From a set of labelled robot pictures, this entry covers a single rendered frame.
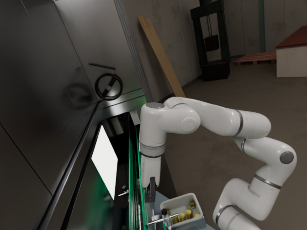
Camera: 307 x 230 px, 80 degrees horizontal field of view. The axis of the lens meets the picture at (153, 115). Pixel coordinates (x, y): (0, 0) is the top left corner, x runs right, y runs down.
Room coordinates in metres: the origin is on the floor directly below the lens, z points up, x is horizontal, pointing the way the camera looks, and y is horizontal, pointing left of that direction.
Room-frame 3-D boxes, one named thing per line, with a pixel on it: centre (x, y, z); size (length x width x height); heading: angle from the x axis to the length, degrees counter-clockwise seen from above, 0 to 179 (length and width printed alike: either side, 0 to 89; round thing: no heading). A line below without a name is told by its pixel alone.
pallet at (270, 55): (5.63, -3.81, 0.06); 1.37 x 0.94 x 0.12; 36
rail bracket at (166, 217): (0.63, 0.12, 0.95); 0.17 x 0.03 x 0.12; 90
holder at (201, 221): (0.74, 0.05, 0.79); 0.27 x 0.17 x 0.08; 90
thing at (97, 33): (1.82, 0.21, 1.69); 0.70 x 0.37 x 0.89; 0
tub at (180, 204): (0.75, 0.02, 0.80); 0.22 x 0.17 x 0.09; 90
